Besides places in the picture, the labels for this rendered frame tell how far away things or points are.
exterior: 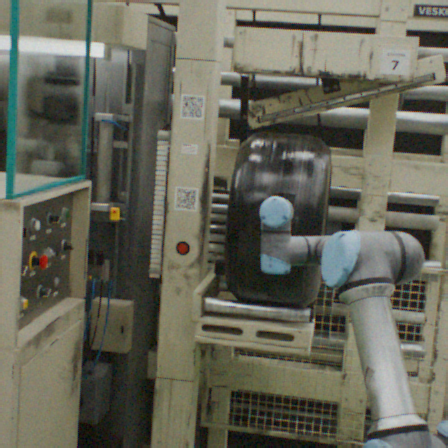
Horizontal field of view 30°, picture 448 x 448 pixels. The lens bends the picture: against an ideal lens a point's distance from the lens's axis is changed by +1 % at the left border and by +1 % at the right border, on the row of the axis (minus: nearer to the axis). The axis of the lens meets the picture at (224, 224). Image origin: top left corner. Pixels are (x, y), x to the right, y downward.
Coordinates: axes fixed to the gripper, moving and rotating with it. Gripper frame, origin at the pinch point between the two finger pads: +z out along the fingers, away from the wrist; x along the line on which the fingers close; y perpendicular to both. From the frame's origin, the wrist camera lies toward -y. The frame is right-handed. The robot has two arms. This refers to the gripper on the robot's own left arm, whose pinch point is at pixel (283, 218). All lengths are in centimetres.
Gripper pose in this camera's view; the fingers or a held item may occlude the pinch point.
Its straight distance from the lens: 240.4
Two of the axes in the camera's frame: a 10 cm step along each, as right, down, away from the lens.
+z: 1.4, -0.2, 9.9
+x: -9.9, -1.0, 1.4
